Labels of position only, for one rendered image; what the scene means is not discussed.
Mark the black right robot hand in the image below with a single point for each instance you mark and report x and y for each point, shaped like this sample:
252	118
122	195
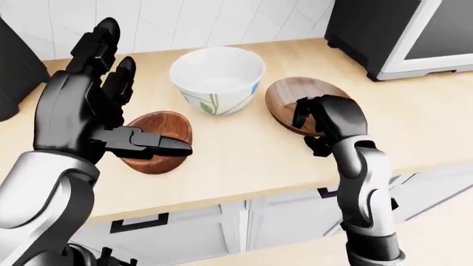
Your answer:
338	116

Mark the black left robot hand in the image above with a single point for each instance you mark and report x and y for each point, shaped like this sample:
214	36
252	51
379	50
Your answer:
63	110

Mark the dark brown wooden bowl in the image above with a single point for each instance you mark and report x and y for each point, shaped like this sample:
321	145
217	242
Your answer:
292	91

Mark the black rounded appliance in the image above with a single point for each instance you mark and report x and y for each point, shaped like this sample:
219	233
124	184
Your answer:
16	69

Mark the white cabinet drawer front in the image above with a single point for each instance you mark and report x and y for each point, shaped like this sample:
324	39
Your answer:
155	238
332	205

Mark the small reddish wooden bowl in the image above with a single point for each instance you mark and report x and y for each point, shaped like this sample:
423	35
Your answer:
164	124

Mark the black and white microwave oven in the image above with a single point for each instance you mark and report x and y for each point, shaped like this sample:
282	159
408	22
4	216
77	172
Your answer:
406	33

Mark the white ceramic bowl leaf print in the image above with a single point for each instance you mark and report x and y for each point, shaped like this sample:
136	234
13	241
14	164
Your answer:
217	80

